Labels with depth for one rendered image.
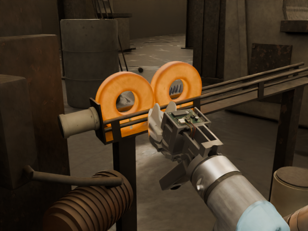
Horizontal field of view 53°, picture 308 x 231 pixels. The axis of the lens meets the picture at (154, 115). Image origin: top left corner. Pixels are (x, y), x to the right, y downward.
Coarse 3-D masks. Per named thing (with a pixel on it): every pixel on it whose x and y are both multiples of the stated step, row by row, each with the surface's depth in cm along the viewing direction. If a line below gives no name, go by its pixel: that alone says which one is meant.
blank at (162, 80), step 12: (156, 72) 85; (168, 72) 84; (180, 72) 85; (192, 72) 87; (156, 84) 83; (168, 84) 85; (192, 84) 88; (156, 96) 84; (168, 96) 86; (180, 96) 91; (192, 96) 90; (192, 108) 91
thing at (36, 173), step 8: (24, 168) 67; (32, 176) 66; (40, 176) 66; (48, 176) 67; (56, 176) 68; (64, 176) 69; (72, 176) 70; (64, 184) 69; (72, 184) 70; (80, 184) 70; (88, 184) 71; (96, 184) 71; (104, 184) 72; (112, 184) 72; (120, 184) 73
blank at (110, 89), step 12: (120, 72) 79; (132, 72) 81; (108, 84) 76; (120, 84) 78; (132, 84) 80; (144, 84) 81; (96, 96) 78; (108, 96) 77; (144, 96) 82; (108, 108) 78; (132, 108) 84; (144, 108) 83
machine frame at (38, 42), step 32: (0, 0) 75; (32, 0) 83; (0, 32) 76; (32, 32) 84; (0, 64) 71; (32, 64) 79; (32, 96) 81; (64, 160) 95; (0, 192) 76; (32, 192) 85; (64, 192) 97; (0, 224) 77; (32, 224) 87
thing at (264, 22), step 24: (240, 0) 271; (264, 0) 260; (288, 0) 254; (240, 24) 276; (264, 24) 264; (288, 24) 244; (240, 48) 281; (264, 48) 268; (288, 48) 254; (240, 72) 289
